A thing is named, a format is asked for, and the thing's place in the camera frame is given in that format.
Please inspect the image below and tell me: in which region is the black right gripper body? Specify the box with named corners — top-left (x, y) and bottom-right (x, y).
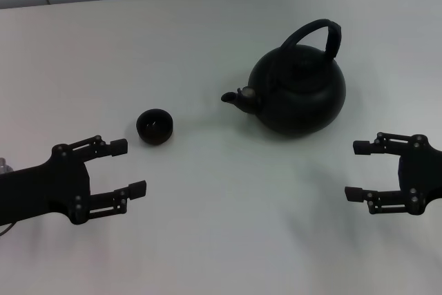
top-left (396, 142), bottom-right (442, 215)

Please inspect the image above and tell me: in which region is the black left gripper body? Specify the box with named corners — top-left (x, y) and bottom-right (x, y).
top-left (0, 142), bottom-right (92, 226)

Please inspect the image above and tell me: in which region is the small dark teacup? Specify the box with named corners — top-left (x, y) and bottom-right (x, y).
top-left (135, 108), bottom-right (175, 145)

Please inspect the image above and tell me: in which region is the black round teapot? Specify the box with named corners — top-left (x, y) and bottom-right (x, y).
top-left (220, 18), bottom-right (347, 137)

